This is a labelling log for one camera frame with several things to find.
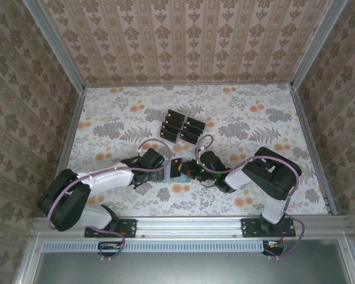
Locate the grey-green card holder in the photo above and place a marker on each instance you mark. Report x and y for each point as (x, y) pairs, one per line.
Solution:
(177, 180)

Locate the clear acrylic card stand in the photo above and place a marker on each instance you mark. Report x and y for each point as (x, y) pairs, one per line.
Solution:
(177, 142)

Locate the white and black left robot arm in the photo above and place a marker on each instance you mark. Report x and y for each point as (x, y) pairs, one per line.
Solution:
(112, 179)

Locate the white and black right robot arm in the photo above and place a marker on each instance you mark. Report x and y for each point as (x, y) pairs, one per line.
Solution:
(236, 179)

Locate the grey metal panel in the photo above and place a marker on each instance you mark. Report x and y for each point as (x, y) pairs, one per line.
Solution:
(180, 269)

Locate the aluminium mounting rail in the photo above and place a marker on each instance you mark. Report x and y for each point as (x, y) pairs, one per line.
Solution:
(189, 226)

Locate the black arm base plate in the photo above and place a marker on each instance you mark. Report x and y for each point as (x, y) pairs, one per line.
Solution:
(130, 228)
(248, 229)

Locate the aluminium side rail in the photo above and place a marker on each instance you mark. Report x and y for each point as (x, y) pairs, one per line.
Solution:
(72, 127)
(307, 133)

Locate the aluminium frame bar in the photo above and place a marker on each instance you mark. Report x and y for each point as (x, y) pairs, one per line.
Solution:
(349, 263)
(28, 263)

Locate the aluminium frame post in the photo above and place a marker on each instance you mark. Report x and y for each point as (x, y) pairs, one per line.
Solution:
(317, 44)
(56, 44)

